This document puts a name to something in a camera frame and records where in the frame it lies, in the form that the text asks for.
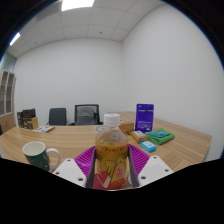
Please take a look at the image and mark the black mesh office chair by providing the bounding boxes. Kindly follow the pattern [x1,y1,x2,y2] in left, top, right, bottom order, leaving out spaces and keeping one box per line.
[73,103,101,126]

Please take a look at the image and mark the large square ceiling light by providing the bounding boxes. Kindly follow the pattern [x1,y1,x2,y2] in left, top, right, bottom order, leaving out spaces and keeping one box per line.
[61,0,96,12]

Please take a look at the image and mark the dark padded office chair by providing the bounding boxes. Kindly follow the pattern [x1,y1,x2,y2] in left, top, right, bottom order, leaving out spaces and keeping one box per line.
[48,107,68,126]

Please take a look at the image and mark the tan flat packet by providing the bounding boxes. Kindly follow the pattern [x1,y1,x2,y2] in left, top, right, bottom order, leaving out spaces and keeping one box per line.
[129,130,149,144]

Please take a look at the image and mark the yellow-labelled drink bottle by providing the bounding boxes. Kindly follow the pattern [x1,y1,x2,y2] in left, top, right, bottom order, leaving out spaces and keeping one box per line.
[94,113,130,190]

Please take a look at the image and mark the orange-brown cardboard box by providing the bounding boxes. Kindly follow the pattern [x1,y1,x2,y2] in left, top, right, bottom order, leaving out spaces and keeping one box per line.
[119,121,135,134]

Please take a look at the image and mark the grey ceiling air vent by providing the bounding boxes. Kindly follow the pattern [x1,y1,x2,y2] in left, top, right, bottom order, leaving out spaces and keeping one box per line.
[35,3,63,22]

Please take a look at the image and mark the green and white mug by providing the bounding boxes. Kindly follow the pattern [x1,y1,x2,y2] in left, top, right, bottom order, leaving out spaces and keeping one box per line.
[22,140,62,173]

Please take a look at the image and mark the large dark brown box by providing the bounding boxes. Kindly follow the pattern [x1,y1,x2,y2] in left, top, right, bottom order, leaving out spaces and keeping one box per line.
[22,108,39,130]

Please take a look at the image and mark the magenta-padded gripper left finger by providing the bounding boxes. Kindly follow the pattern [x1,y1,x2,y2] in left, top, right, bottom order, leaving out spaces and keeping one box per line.
[52,146,98,189]

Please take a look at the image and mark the wooden glass-door cabinet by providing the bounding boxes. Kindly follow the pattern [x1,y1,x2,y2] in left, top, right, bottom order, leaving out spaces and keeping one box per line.
[0,69,17,134]

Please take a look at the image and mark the small blue box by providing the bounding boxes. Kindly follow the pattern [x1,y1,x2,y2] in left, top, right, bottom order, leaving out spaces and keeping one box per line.
[139,140,158,153]

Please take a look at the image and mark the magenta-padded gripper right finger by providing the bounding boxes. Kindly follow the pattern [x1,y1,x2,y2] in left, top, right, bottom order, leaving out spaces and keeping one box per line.
[127,143,175,189]

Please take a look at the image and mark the white printed leaflet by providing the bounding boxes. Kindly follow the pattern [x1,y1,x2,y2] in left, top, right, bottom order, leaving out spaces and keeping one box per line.
[33,125,55,133]

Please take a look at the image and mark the purple upright box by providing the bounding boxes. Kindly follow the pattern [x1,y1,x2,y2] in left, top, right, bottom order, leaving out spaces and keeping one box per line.
[134,103,155,133]

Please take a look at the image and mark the small dark brown box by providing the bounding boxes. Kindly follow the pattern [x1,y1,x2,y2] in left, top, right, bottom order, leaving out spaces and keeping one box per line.
[16,111,25,129]

